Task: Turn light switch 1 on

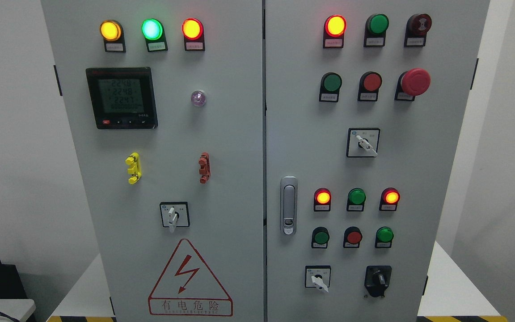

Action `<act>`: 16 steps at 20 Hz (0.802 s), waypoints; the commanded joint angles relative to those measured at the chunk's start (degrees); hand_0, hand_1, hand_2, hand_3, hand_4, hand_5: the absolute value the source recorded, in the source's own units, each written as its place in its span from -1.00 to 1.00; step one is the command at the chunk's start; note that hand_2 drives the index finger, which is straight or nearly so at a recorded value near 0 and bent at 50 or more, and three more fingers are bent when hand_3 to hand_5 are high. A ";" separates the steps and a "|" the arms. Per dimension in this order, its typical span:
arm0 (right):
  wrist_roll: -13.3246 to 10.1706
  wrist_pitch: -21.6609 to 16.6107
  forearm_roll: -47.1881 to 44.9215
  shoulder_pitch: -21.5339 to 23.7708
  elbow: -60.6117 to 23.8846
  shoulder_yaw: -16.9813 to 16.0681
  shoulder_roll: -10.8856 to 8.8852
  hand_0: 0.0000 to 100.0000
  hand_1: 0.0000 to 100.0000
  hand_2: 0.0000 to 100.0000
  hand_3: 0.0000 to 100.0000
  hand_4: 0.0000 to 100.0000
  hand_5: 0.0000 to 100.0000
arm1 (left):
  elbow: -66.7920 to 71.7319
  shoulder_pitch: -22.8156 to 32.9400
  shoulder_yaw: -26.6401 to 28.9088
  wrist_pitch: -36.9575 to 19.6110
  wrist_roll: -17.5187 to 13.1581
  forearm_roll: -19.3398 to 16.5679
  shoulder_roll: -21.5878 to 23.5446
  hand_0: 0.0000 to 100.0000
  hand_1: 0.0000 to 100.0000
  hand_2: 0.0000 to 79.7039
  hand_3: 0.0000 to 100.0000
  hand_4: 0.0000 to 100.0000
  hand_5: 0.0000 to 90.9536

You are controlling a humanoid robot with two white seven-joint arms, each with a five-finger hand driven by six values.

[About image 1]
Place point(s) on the white rotary switch upper right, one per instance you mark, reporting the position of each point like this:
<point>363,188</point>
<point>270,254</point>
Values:
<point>362,142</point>

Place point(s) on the red push button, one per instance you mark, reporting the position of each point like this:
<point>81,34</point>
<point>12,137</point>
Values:
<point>369,86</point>
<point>352,238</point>

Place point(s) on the lit red light middle right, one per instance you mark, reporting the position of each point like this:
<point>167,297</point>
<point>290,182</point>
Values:
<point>389,200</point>

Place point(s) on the white rotary switch door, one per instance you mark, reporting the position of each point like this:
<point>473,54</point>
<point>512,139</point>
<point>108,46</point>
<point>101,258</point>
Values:
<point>175,215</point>

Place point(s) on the dark red buzzer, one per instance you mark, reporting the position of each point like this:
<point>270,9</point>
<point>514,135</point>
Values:
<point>417,28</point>

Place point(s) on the green light top right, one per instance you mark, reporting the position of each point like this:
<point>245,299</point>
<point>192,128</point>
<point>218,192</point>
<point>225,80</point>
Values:
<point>375,30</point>

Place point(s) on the yellow indicator light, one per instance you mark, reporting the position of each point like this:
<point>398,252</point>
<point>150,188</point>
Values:
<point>113,37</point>

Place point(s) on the black rotary switch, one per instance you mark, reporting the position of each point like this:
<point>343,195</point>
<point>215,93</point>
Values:
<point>377,279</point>

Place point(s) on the yellow terminal clip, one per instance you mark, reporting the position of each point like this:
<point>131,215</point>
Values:
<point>133,168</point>

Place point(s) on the clear white indicator lamp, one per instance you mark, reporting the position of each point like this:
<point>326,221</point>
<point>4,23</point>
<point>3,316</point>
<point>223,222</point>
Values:
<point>198,98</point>

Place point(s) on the green push button lower left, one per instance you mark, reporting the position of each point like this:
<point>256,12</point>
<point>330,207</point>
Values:
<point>320,238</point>

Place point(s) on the red high voltage warning sticker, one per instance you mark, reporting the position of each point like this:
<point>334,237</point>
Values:
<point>188,287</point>

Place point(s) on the red push button upper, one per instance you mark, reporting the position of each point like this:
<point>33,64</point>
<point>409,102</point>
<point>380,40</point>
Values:
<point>369,86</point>

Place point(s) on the white rotary switch lower right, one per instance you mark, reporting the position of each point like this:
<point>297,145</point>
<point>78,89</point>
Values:
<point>318,277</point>

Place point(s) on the white box with black cable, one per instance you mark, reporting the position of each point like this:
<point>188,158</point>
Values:
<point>19,308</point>

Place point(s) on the green push button upper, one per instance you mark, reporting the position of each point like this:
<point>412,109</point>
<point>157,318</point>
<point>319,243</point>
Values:
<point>330,87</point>

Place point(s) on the red push button lower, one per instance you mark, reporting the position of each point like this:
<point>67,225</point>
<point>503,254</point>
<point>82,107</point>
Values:
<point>352,238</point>

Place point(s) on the red terminal clip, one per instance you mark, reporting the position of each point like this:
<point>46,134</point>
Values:
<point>204,170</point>

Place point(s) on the green push button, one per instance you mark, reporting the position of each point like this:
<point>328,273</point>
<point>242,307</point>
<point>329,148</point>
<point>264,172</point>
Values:
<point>320,238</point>
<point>384,238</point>
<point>330,87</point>

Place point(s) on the red emergency stop button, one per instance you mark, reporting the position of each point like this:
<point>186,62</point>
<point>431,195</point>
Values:
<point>411,84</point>

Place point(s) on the white rotary switch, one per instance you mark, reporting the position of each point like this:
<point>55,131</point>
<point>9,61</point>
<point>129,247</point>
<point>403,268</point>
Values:
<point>318,277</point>
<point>362,142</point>

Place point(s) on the grey electrical cabinet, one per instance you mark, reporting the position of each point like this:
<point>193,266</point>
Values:
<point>261,72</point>

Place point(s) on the green light middle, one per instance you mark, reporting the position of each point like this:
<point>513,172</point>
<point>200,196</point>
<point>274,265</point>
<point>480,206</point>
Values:
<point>356,200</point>

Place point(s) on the green push button lower right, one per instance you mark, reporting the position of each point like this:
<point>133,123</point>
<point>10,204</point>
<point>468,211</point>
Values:
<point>384,238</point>

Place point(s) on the silver door handle lock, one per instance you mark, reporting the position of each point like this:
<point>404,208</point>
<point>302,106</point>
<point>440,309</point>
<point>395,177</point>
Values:
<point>288,205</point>

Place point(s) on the lit red indicator light left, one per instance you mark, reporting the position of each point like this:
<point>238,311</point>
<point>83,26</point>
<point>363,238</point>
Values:
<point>193,33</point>

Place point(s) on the black digital power meter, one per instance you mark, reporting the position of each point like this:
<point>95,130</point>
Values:
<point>122,98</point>

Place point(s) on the lit red light top right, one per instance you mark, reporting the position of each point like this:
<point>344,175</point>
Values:
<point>334,32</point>

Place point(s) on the lit red light middle left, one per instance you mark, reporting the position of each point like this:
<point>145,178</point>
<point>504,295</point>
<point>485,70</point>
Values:
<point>322,200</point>

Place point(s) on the lit green indicator light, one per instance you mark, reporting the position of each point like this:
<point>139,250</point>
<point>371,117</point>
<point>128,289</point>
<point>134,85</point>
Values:
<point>154,34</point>

